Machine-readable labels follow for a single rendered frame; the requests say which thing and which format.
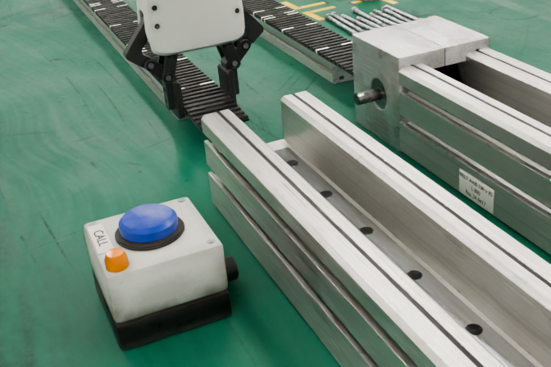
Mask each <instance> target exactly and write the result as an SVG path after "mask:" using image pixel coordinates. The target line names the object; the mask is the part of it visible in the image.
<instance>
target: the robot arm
mask: <svg viewBox="0 0 551 367"><path fill-rule="evenodd" d="M136 5H137V13H138V22H139V25H138V27H137V29H136V30H135V32H134V34H133V35H132V37H131V39H130V41H129V42H128V44H127V46H126V48H125V50H124V51H123V55H124V57H125V58H126V59H127V60H128V61H131V62H133V63H134V64H135V65H137V66H140V67H143V68H144V69H146V70H147V71H149V72H150V73H152V74H153V75H155V76H156V77H158V78H159V79H161V80H162V88H163V93H164V99H165V104H166V108H167V109H168V110H172V112H173V113H174V114H175V115H176V116H177V117H178V119H182V118H184V117H185V112H184V102H183V96H182V90H181V84H180V82H179V81H178V80H177V79H176V75H175V70H176V64H177V59H178V54H179V53H183V52H191V51H195V50H199V49H203V48H210V47H214V46H216V48H217V50H218V52H219V54H220V56H221V63H219V65H218V66H217V68H218V75H219V81H220V87H221V89H223V90H224V92H225V93H227V96H230V98H231V99H233V100H234V102H236V103H237V100H236V95H237V94H239V81H238V73H237V69H238V68H239V67H240V64H241V60H242V59H243V57H244V56H245V54H246V53H247V51H248V50H249V49H250V47H251V44H252V43H254V42H255V41H256V39H257V38H258V37H259V36H260V35H261V33H262V32H263V30H264V28H263V26H262V25H261V24H260V23H259V22H258V21H257V20H256V19H255V18H254V17H253V16H251V15H250V14H249V13H248V12H247V11H246V10H245V9H244V8H243V4H242V0H136ZM232 42H233V43H232ZM145 44H146V45H148V46H150V47H151V49H152V51H153V53H155V54H157V55H158V59H157V61H156V60H154V59H153V58H151V57H150V56H147V55H145V54H143V53H142V50H143V47H144V45H145Z"/></svg>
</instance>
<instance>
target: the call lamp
mask: <svg viewBox="0 0 551 367"><path fill-rule="evenodd" d="M104 262H105V266H106V270H107V271H108V272H111V273H118V272H121V271H123V270H126V269H127V268H128V266H129V261H128V256H127V254H126V253H125V252H124V251H123V249H121V248H118V247H117V248H112V249H110V250H108V251H107V253H106V255H105V259H104Z"/></svg>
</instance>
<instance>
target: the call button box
mask: <svg viewBox="0 0 551 367"><path fill-rule="evenodd" d="M160 204H162V205H165V206H169V207H170V208H172V209H173V210H175V212H176V214H177V219H178V226H177V229H176V230H175V231H174V232H173V233H172V234H170V235H168V236H167V237H165V238H162V239H159V240H157V241H153V242H131V241H128V240H126V239H124V238H123V237H122V236H121V234H120V230H119V225H118V223H119V220H120V218H121V217H122V216H123V215H124V214H125V213H124V214H120V215H115V216H112V217H108V218H106V219H102V220H97V221H94V222H90V223H87V224H85V225H84V236H85V241H86V244H87V248H88V252H89V259H90V263H91V266H92V268H93V278H94V282H95V286H96V290H97V293H98V296H99V298H100V300H101V303H102V306H103V308H104V310H105V312H106V315H107V318H108V320H109V322H110V325H111V327H112V330H113V333H114V334H115V337H116V340H117V342H118V344H119V347H120V349H121V350H122V351H123V350H128V349H130V348H133V347H137V346H140V345H143V344H145V343H148V342H153V341H156V340H158V339H161V338H165V337H168V336H170V335H173V334H176V333H180V332H183V331H185V330H188V329H192V328H196V327H198V326H201V325H204V324H208V323H211V322H213V321H216V320H219V319H223V318H225V317H229V316H231V314H232V309H231V302H230V293H229V292H228V290H227V287H228V282H231V281H234V280H236V279H238V277H239V271H238V267H237V265H236V262H235V259H234V258H233V257H231V256H227V257H225V256H224V249H223V245H222V244H221V242H220V241H219V239H218V238H217V237H216V235H215V234H214V233H213V232H212V230H211V229H210V227H209V226H208V224H207V223H206V221H205V220H204V219H203V217H202V216H201V215H200V214H199V212H198V211H197V209H196V208H195V207H194V205H193V204H192V202H191V201H190V200H189V199H188V198H187V197H182V198H179V199H175V200H172V201H168V202H163V203H160ZM117 247H118V248H121V249H123V251H124V252H125V253H126V254H127V256H128V261H129V266H128V268H127V269H126V270H123V271H121V272H118V273H111V272H108V271H107V270H106V266H105V262H104V259H105V255H106V253H107V251H108V250H110V249H112V248H117Z"/></svg>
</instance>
